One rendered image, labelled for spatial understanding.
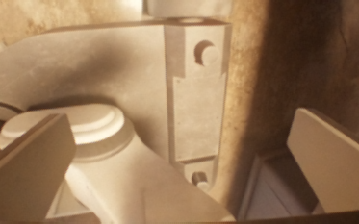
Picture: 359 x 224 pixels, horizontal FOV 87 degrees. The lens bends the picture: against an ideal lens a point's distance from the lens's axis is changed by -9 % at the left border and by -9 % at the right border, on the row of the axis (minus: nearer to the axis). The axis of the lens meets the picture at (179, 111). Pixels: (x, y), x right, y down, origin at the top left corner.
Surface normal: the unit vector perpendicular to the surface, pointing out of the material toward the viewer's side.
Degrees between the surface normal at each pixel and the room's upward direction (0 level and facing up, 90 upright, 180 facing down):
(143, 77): 0
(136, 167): 90
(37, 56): 0
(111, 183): 90
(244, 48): 0
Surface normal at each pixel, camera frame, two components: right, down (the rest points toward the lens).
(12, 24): 0.22, 0.47
